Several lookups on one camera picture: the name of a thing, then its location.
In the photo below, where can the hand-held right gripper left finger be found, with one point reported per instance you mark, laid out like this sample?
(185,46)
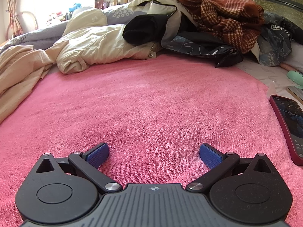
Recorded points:
(98,155)

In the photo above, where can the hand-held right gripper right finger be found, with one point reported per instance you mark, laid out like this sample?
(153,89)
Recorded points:
(209,157)

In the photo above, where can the pale beige garment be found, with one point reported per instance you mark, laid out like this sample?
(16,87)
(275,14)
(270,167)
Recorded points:
(19,75)

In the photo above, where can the pink blanket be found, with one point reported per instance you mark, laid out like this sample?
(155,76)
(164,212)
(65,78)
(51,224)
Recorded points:
(151,99)

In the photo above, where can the phone in red case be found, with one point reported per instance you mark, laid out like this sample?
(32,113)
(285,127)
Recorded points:
(287,125)

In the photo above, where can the pale grey bedsheet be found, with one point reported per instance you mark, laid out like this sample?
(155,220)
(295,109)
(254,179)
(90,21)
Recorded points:
(260,75)

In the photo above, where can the tan flat book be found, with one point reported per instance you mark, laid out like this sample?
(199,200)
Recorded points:
(296,93)

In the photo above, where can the cream puffer coat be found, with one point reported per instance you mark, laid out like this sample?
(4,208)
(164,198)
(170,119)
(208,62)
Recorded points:
(94,45)

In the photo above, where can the navy line-print garment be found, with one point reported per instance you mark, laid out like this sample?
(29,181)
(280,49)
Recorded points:
(196,45)

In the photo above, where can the mint green object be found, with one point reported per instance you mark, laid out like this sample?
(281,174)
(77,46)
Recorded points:
(296,78)

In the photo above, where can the black garment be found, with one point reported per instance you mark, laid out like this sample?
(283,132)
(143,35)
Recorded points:
(144,28)

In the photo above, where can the grey line-print garment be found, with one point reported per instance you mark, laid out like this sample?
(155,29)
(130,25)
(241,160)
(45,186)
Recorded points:
(277,35)

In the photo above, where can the brown checked garment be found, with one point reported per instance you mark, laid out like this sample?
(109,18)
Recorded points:
(224,16)

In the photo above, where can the grey leaf-print duvet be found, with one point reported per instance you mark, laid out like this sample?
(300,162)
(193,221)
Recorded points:
(116,14)

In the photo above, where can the blue plush toy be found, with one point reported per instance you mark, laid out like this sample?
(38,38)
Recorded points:
(75,6)

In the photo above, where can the dark oval headboard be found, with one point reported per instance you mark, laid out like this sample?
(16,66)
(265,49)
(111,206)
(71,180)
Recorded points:
(284,7)

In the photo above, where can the floral curtain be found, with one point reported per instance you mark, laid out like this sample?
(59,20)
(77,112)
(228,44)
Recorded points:
(13,9)

